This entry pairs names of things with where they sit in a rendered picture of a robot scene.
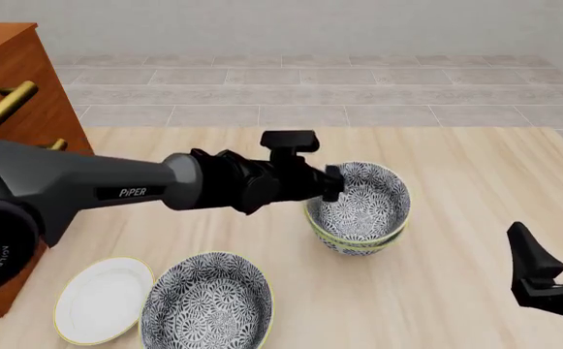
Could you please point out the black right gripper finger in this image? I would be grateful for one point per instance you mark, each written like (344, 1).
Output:
(535, 254)

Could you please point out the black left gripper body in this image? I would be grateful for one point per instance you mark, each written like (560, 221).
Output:
(332, 187)

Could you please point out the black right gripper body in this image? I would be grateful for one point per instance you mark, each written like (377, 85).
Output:
(552, 289)

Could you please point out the black white patterned bowl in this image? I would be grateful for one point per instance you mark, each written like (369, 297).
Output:
(368, 203)
(208, 305)
(358, 249)

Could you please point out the grey and black left robot arm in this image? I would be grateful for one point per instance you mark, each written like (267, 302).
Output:
(82, 178)

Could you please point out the black plate on stalk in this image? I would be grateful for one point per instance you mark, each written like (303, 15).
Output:
(288, 139)

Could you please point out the white plate with yellow rim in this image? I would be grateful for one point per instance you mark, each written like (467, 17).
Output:
(99, 301)

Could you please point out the wooden cabinet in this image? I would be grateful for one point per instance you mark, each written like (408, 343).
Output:
(14, 69)

